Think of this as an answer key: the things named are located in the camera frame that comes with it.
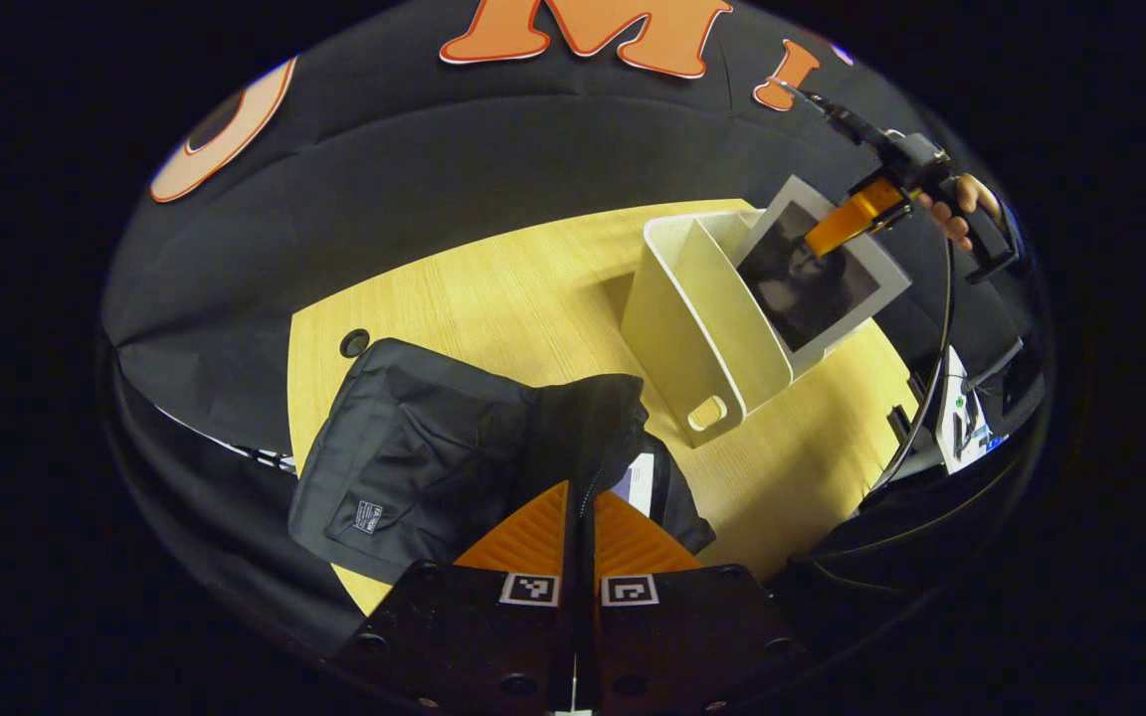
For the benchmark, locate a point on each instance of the portrait cover book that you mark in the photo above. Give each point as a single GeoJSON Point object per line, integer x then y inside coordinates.
{"type": "Point", "coordinates": [822, 298]}

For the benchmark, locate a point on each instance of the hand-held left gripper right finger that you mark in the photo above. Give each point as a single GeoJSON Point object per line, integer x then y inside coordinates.
{"type": "Point", "coordinates": [692, 636]}

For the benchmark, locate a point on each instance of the blue cover book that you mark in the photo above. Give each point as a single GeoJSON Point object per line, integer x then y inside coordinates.
{"type": "Point", "coordinates": [636, 482]}

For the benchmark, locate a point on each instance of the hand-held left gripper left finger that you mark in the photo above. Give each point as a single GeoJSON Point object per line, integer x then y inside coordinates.
{"type": "Point", "coordinates": [454, 636]}

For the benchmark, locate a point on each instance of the black round table grommet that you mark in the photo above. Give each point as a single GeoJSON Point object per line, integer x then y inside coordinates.
{"type": "Point", "coordinates": [355, 343]}

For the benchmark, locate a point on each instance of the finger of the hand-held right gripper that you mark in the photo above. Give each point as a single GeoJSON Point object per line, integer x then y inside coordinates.
{"type": "Point", "coordinates": [847, 219]}

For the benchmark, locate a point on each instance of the white electronic box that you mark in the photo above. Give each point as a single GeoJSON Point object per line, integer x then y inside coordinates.
{"type": "Point", "coordinates": [961, 418]}

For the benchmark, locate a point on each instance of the black schoolbag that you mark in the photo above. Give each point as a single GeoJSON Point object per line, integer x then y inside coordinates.
{"type": "Point", "coordinates": [434, 447]}

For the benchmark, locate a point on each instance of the white bookshelf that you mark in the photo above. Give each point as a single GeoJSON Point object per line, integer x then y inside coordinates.
{"type": "Point", "coordinates": [672, 338]}

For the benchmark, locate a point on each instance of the black backdrop cloth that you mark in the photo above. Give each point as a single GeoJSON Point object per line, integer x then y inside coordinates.
{"type": "Point", "coordinates": [434, 179]}

